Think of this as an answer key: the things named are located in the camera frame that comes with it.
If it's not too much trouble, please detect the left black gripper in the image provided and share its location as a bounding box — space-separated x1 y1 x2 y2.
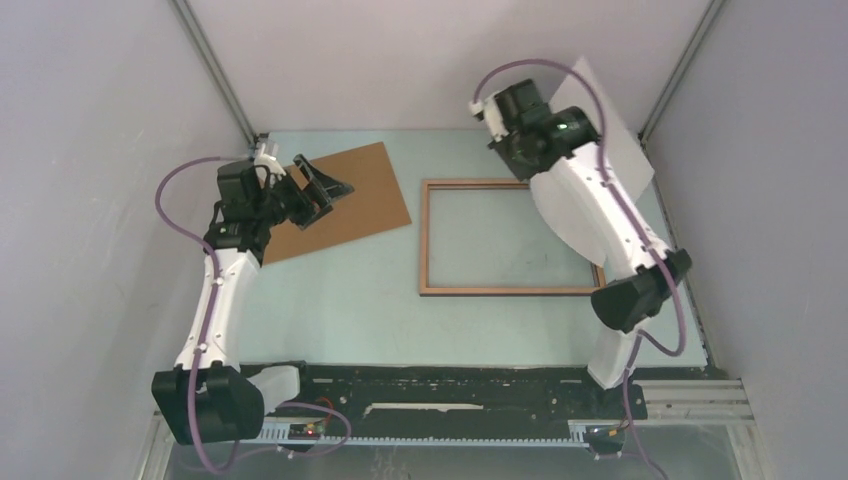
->
254 156 353 232

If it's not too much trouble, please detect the brown cardboard backing board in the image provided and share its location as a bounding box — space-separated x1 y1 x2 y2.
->
263 142 411 265

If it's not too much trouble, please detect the landscape photo print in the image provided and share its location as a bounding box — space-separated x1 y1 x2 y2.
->
529 55 654 266

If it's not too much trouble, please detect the wooden picture frame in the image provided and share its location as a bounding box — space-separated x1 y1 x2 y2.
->
418 178 607 297

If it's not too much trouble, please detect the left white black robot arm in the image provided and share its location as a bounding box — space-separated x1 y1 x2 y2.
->
151 155 354 445

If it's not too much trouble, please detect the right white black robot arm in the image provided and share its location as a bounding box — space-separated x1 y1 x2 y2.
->
473 80 692 418

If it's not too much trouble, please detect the right corner aluminium profile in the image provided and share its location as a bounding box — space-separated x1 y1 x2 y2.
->
637 0 728 148

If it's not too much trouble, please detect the corner aluminium profile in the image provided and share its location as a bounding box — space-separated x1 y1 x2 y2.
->
637 0 728 148
169 0 258 146

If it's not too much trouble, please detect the left corner aluminium profile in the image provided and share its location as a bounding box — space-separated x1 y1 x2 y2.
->
169 0 258 146

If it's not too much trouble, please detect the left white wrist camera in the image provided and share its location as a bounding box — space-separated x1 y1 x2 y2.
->
253 139 287 181

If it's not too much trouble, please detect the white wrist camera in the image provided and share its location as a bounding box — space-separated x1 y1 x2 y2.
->
253 139 287 181
468 93 509 143

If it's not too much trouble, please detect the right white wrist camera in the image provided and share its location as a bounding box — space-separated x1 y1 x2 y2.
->
468 93 509 143

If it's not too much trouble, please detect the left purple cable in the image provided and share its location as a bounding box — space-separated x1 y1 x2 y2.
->
154 156 352 475

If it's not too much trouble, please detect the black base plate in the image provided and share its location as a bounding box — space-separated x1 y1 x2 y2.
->
271 363 648 442

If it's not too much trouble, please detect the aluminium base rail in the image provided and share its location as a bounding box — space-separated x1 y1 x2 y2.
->
154 363 754 474

